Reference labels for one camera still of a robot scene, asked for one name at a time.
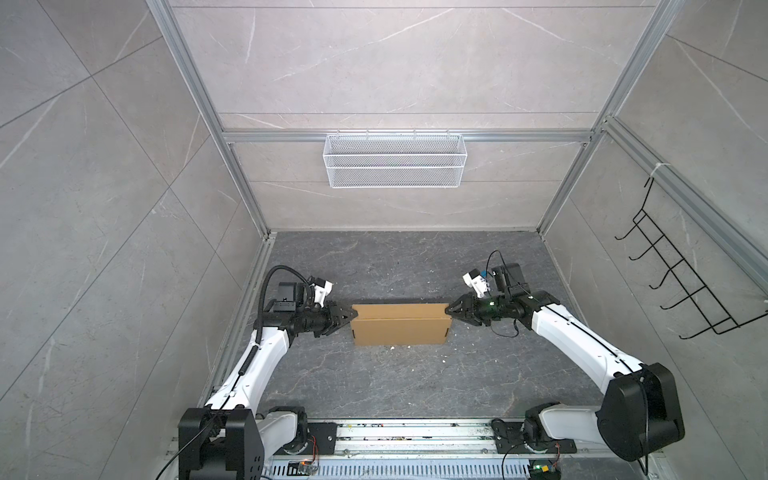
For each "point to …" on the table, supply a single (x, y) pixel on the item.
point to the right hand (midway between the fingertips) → (449, 311)
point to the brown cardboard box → (401, 324)
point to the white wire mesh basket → (389, 161)
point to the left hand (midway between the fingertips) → (352, 311)
